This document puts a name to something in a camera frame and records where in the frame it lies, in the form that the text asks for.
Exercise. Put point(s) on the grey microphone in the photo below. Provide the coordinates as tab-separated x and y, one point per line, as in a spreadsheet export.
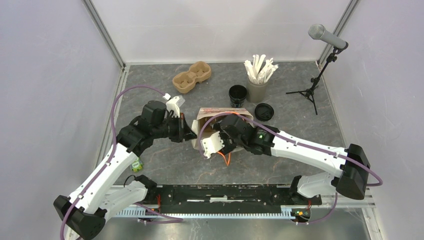
319	32

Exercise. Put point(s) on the white toothed cable rail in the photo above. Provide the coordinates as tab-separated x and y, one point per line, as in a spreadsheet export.
284	213

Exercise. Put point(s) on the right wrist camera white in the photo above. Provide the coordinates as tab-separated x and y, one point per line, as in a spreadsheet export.
211	144

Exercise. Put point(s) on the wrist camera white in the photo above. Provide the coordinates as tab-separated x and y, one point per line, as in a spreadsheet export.
174	104
211	144

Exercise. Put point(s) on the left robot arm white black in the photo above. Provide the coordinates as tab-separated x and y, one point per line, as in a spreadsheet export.
88	208

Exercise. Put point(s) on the small green toy box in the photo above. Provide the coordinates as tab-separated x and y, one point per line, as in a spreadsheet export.
137	166

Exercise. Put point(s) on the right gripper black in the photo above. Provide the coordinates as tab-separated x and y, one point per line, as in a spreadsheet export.
228	147

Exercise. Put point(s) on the brown paper bag orange handles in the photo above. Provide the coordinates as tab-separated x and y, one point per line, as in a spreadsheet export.
201	128

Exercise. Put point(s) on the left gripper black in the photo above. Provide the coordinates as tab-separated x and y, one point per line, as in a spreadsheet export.
184	133

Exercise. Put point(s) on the black coffee cup white lettering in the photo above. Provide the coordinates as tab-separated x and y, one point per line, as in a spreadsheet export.
237	95

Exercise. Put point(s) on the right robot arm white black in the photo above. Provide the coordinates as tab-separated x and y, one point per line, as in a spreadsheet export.
344	170

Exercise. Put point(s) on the white wrapped straws bundle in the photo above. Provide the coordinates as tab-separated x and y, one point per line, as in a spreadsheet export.
260	69

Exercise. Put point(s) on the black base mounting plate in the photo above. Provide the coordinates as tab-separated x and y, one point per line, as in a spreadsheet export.
225	198

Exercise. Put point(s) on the black microphone tripod stand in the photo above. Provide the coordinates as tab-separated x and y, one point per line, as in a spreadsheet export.
310	92

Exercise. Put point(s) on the grey straw holder cup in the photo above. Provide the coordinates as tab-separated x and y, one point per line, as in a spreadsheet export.
256	92

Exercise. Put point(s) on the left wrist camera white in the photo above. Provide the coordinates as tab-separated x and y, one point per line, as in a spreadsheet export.
174	104

